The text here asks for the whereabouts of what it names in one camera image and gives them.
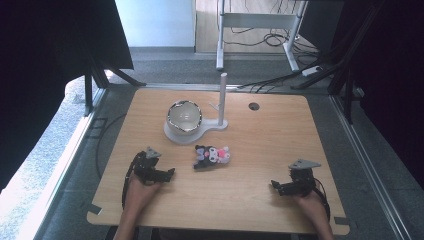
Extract white bowl with patterned rim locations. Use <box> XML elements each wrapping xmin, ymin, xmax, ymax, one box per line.
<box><xmin>166</xmin><ymin>99</ymin><xmax>204</xmax><ymax>137</ymax></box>

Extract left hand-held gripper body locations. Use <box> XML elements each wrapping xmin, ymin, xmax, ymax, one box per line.
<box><xmin>133</xmin><ymin>146</ymin><xmax>162</xmax><ymax>185</ymax></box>

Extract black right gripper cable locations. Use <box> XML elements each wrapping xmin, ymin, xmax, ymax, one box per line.
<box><xmin>312</xmin><ymin>177</ymin><xmax>332</xmax><ymax>222</ymax></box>

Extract white stand with pole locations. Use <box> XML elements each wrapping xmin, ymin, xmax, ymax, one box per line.
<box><xmin>163</xmin><ymin>72</ymin><xmax>230</xmax><ymax>146</ymax></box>

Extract black metal stand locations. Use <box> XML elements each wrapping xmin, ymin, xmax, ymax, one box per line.
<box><xmin>83</xmin><ymin>56</ymin><xmax>148</xmax><ymax>118</ymax></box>
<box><xmin>289</xmin><ymin>0</ymin><xmax>388</xmax><ymax>125</ymax></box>

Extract aluminium floor rail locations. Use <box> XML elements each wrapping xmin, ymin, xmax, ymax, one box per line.
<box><xmin>328</xmin><ymin>87</ymin><xmax>413</xmax><ymax>240</ymax></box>
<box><xmin>31</xmin><ymin>87</ymin><xmax>108</xmax><ymax>240</ymax></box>

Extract black curtain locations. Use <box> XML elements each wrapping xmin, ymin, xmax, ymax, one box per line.
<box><xmin>333</xmin><ymin>0</ymin><xmax>424</xmax><ymax>191</ymax></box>
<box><xmin>0</xmin><ymin>0</ymin><xmax>135</xmax><ymax>193</ymax></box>

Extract person's right hand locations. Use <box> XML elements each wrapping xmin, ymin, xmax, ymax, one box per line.
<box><xmin>293</xmin><ymin>190</ymin><xmax>327</xmax><ymax>219</ymax></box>

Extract white metal desk frame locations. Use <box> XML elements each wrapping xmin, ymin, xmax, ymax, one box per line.
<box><xmin>215</xmin><ymin>0</ymin><xmax>308</xmax><ymax>73</ymax></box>

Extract black and pink plush toy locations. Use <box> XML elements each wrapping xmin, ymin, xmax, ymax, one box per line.
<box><xmin>193</xmin><ymin>144</ymin><xmax>232</xmax><ymax>170</ymax></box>

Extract person's left hand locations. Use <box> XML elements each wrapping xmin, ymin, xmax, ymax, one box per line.
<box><xmin>127</xmin><ymin>174</ymin><xmax>162</xmax><ymax>214</ymax></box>

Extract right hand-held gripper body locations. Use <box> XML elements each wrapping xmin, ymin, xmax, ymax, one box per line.
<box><xmin>287</xmin><ymin>158</ymin><xmax>322</xmax><ymax>197</ymax></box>

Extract thin black floor cable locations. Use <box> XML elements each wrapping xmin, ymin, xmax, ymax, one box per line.
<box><xmin>95</xmin><ymin>112</ymin><xmax>128</xmax><ymax>180</ymax></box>

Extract black floor cables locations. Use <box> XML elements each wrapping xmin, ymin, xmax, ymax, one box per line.
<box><xmin>222</xmin><ymin>0</ymin><xmax>323</xmax><ymax>94</ymax></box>

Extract white power strip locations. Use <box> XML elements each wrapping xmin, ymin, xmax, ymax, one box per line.
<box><xmin>301</xmin><ymin>65</ymin><xmax>324</xmax><ymax>77</ymax></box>

